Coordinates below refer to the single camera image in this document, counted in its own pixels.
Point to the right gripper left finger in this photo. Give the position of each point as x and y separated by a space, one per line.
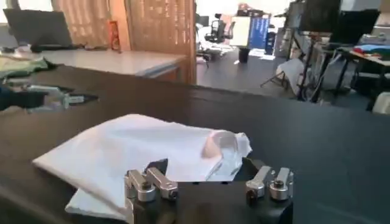
143 185

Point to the black monitor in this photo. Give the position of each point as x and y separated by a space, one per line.
320 15

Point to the white hanging cloth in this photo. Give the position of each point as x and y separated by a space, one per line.
291 73

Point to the pale grey side table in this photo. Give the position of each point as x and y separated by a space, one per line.
115 61

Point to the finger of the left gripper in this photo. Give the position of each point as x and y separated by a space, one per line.
76 99
48 89

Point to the white board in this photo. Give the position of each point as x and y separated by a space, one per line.
240 32

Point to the black tripod stand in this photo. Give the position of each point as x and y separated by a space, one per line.
304 70

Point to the dark laptop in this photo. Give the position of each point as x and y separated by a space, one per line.
38 27

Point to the red snack box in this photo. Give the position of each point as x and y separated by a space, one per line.
114 35

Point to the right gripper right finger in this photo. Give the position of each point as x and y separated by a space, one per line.
280 185

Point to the wooden slatted partition screen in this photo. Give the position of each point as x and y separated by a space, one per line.
158 27

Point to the green cloth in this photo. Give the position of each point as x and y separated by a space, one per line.
21 65

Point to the blue banner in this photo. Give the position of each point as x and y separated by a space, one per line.
259 33

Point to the white shirt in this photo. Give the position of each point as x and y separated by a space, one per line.
122 146

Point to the black tablecloth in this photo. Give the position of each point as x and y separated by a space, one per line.
304 137

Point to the black office chair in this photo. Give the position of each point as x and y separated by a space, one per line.
217 30

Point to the white standing desk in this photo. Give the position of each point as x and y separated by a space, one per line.
368 61

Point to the stack of coloured clothes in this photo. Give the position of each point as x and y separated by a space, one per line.
373 49

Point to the black trash bin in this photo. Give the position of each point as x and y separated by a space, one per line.
244 55

